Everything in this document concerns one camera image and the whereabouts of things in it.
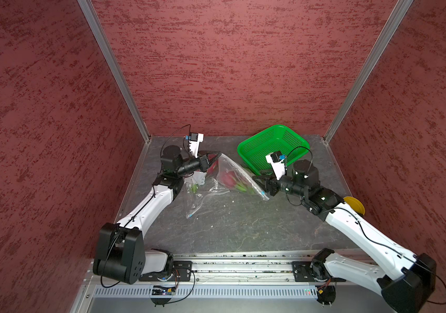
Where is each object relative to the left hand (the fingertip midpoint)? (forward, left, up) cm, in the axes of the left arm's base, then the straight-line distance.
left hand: (219, 156), depth 75 cm
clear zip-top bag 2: (+1, +12, -24) cm, 27 cm away
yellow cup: (-10, -59, -20) cm, 63 cm away
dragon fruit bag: (+10, +5, -24) cm, 26 cm away
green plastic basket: (+36, -35, -27) cm, 57 cm away
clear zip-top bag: (0, -2, -9) cm, 9 cm away
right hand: (-8, -14, -3) cm, 17 cm away
